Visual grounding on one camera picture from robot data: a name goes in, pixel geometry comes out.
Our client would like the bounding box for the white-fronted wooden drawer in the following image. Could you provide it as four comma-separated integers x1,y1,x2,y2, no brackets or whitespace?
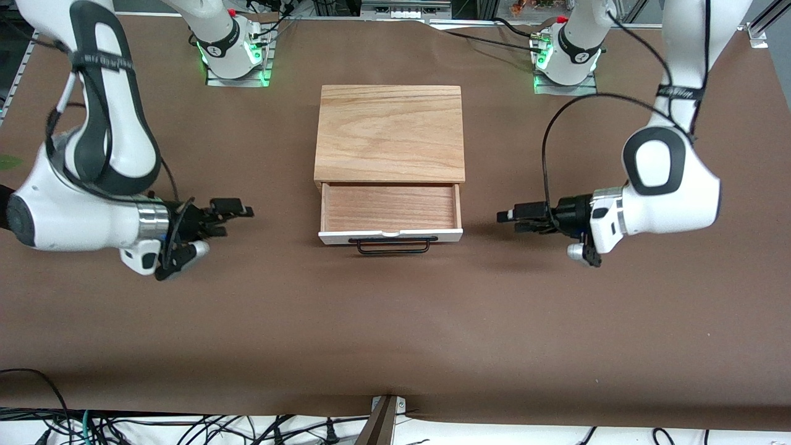
317,182,465,256

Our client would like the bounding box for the wooden drawer cabinet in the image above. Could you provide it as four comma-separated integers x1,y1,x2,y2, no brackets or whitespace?
313,85,467,190

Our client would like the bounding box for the paper table cover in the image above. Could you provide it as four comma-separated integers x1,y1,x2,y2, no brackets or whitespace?
0,11,791,432

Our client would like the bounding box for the grey electronics box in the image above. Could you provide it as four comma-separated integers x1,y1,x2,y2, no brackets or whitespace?
360,0,453,20

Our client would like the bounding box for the black velcro cable strap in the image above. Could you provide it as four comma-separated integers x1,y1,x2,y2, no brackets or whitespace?
656,85,706,102
70,49,137,75

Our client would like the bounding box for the black table cable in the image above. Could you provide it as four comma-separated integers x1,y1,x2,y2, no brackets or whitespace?
493,17,535,39
442,28,542,52

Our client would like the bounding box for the long aluminium frame rail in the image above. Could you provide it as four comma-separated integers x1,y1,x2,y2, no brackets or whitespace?
426,18,750,32

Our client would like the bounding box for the black looped floor cable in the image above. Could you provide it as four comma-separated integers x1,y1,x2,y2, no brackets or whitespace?
0,368,70,434

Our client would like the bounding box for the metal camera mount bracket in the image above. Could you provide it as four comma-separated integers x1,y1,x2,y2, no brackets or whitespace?
355,394,408,445

